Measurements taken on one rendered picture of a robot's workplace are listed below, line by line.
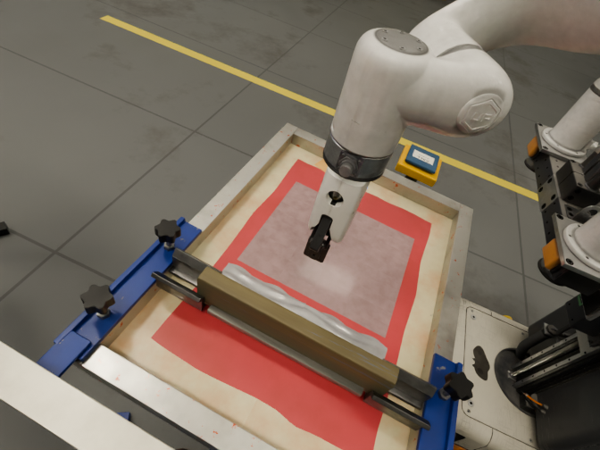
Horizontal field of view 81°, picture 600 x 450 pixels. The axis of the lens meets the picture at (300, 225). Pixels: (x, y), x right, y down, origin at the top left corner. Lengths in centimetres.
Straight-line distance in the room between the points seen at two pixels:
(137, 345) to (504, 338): 159
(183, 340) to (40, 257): 145
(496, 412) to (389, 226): 100
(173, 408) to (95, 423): 10
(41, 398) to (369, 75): 54
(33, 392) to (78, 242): 150
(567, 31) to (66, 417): 71
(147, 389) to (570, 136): 117
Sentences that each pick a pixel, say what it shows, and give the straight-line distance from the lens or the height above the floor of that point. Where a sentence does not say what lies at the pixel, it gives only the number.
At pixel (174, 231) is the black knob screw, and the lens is 67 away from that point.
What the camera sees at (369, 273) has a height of 96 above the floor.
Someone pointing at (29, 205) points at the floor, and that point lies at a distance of 228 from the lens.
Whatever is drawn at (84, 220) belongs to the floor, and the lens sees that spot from 214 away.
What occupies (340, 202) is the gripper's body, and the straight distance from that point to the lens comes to 42.
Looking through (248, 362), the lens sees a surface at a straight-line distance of 66.
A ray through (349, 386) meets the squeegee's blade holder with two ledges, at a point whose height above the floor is 100.
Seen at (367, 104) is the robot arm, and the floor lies 142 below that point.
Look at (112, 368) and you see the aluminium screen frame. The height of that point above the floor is 99.
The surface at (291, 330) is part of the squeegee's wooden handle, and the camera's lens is 59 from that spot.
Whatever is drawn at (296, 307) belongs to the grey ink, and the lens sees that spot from 71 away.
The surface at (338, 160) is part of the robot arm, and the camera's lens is 39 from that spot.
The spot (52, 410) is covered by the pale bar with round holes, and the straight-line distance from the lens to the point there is 58.
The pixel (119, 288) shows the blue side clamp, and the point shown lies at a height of 100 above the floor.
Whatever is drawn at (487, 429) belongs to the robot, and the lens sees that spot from 167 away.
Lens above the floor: 158
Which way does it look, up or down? 48 degrees down
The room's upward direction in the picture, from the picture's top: 19 degrees clockwise
